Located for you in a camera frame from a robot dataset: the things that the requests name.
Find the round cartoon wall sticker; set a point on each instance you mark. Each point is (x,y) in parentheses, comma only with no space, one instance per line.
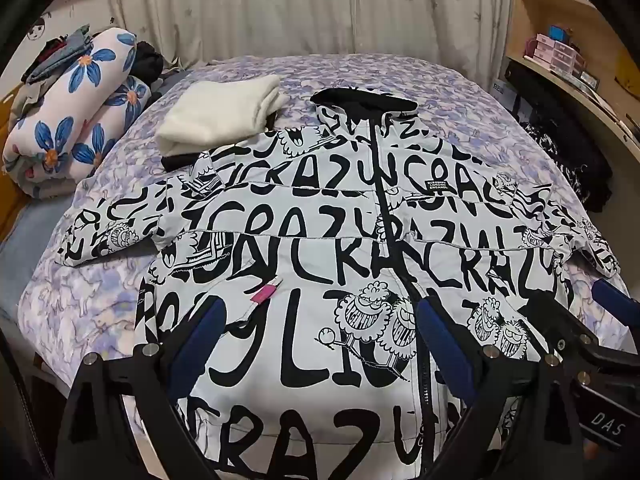
(36,27)

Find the purple printed blanket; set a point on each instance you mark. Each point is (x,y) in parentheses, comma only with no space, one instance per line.
(400,75)

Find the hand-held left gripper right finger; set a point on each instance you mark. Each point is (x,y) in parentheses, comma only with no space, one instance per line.
(445,345)

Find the stack of pink boxes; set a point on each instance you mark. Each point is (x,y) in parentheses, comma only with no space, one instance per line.
(550,52)

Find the black folded garment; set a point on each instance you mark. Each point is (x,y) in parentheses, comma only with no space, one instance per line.
(175,161)

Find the white black printed jacket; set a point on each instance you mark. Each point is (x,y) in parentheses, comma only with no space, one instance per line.
(300,240)

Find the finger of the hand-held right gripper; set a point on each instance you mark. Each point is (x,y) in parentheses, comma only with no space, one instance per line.
(555,320)
(610,294)

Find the blue flower print quilt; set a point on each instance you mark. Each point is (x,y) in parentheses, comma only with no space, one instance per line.
(65,125)

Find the black white patterned clothes pile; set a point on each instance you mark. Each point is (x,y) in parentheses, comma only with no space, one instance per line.
(545,95)

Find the white printed carton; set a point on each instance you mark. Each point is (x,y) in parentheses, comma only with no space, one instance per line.
(502,91)

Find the grey patterned curtain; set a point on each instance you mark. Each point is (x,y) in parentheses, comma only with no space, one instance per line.
(300,10)

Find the black white patterned garment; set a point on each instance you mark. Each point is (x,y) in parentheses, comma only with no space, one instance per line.
(575,170)

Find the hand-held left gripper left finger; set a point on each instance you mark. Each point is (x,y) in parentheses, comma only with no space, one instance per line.
(200,340)

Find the grey blue denim garment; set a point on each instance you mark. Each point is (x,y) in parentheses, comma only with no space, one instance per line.
(60,60)

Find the grey blue bed sheet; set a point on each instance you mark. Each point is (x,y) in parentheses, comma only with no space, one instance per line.
(30,230)

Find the folded cream sweater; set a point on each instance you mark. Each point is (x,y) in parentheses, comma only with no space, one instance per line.
(220,110)

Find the black bundled garment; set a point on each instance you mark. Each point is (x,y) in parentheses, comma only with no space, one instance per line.
(147,65)

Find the wooden shelf unit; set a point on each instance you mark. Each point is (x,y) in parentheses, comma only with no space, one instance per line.
(560,5)

